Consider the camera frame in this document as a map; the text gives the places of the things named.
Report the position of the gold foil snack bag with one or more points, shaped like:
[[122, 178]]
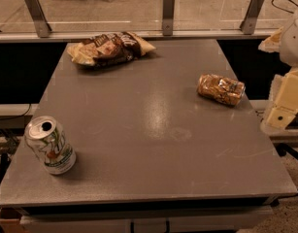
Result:
[[222, 89]]

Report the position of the right metal bracket post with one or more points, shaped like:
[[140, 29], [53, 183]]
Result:
[[249, 23]]

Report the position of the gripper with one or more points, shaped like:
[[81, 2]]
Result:
[[293, 44]]

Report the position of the left metal bracket post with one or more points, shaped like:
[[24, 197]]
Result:
[[41, 24]]

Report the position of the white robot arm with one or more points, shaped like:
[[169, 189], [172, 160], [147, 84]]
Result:
[[288, 55]]

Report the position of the middle metal bracket post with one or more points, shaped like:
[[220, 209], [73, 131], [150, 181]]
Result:
[[168, 9]]

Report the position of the white 7up can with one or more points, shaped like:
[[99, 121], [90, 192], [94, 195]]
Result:
[[45, 136]]

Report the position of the brown chip bag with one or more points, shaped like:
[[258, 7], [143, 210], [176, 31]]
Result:
[[109, 49]]

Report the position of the metal bracket post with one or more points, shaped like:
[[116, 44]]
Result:
[[249, 23], [168, 9], [41, 24]]

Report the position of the cardboard box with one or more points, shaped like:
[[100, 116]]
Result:
[[10, 221]]

